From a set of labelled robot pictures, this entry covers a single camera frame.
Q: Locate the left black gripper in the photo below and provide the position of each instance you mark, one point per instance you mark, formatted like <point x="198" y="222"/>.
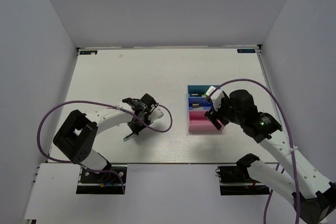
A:
<point x="135" y="129"/>

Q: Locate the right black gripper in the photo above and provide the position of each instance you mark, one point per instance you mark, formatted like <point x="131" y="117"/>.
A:
<point x="212" y="117"/>

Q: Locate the green pen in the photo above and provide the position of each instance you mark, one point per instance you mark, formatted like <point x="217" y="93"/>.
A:
<point x="126" y="138"/>

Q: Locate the white eraser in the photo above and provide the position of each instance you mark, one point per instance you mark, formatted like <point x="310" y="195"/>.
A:
<point x="199" y="109"/>

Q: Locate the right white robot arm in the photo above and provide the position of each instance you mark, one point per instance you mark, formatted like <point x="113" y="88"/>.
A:
<point x="311" y="194"/>

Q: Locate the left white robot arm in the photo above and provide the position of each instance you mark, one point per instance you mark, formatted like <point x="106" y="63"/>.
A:
<point x="76" y="135"/>

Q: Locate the pink tray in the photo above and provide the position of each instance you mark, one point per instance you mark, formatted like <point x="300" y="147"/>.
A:
<point x="199" y="124"/>

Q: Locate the dark blue tray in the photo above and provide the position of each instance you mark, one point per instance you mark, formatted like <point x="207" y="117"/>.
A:
<point x="202" y="103"/>

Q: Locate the light blue tray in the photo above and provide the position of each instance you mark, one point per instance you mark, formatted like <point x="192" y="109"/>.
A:
<point x="197" y="89"/>

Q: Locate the right blue table label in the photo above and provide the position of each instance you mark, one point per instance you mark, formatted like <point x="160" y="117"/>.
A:
<point x="246" y="51"/>

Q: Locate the blue table label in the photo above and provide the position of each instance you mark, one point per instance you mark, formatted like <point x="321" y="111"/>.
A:
<point x="246" y="51"/>
<point x="88" y="52"/>

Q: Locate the left blue table label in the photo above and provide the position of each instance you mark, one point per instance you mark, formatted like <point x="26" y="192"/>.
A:
<point x="88" y="52"/>

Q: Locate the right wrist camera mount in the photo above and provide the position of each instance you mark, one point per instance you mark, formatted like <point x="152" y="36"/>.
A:
<point x="215" y="96"/>

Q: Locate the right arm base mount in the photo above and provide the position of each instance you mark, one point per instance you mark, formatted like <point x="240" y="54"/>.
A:
<point x="232" y="183"/>

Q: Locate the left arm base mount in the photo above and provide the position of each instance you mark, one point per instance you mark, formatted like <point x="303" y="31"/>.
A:
<point x="90" y="183"/>

